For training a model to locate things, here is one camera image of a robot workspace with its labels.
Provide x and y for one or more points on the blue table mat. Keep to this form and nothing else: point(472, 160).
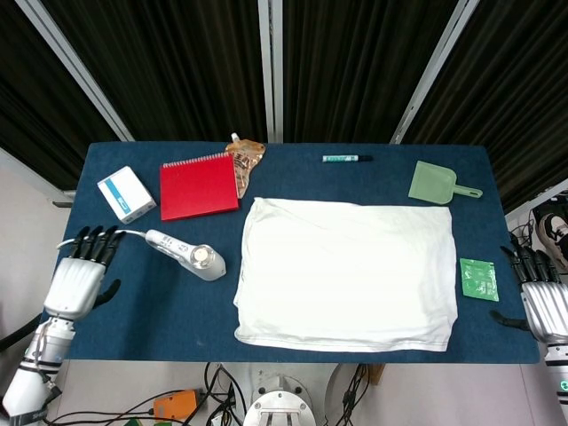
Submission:
point(284, 253)

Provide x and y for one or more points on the white handheld steamer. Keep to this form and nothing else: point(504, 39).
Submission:
point(191, 255)

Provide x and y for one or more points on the grey metal frame post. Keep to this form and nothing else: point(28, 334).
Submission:
point(428, 75)
point(270, 71)
point(73, 66)

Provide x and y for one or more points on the white and blue box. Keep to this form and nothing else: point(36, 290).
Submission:
point(126, 194)

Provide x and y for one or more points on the white folded clothes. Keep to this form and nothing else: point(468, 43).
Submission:
point(346, 275)

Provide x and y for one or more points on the green plastic dustpan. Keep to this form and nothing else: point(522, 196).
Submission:
point(435, 183)

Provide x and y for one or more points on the white and black sneaker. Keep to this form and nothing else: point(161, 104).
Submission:
point(552, 231)

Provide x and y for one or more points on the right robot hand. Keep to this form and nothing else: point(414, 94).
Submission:
point(543, 302)

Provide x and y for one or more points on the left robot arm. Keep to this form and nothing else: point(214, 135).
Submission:
point(33, 368)

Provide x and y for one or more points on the black curtain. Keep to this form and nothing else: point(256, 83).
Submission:
point(186, 66)

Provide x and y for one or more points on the robot base column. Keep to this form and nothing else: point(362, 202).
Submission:
point(279, 399)

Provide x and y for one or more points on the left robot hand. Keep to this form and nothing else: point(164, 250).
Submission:
point(73, 284)

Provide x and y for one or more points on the green marker pen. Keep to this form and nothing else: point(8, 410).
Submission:
point(346, 158)

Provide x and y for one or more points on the red spiral notebook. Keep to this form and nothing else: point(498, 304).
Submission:
point(198, 187)

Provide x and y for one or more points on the green sachet packet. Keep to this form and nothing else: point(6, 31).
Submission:
point(478, 278)

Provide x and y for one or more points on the brown spout pouch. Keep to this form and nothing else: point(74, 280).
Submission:
point(245, 164)

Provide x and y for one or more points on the orange device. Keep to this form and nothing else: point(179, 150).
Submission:
point(175, 404)

